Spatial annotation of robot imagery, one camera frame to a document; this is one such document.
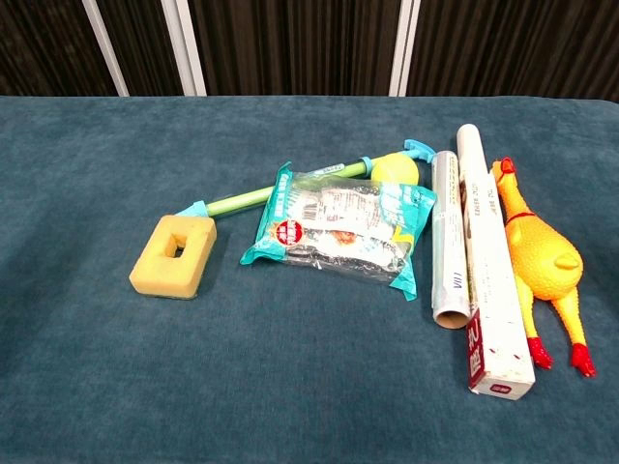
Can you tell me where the green stick with blue handle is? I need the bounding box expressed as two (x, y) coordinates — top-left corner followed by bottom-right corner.
(174, 138), (439, 221)

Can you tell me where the long white box red end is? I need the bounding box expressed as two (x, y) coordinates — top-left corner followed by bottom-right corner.
(456, 124), (537, 402)

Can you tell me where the yellow rubber chicken toy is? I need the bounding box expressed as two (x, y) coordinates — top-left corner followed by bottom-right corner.
(490, 156), (598, 379)

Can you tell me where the teal snack bag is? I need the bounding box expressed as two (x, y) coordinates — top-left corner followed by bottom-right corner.
(239, 160), (438, 302)

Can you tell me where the yellow sponge block with hole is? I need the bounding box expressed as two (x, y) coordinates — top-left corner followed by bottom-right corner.
(128, 215), (219, 301)

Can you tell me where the teal velvet tablecloth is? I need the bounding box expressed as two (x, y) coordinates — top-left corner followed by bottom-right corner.
(0, 95), (619, 464)

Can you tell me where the white metal frame post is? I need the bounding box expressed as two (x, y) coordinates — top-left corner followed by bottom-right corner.
(80, 0), (131, 97)
(388, 0), (423, 97)
(160, 0), (208, 97)

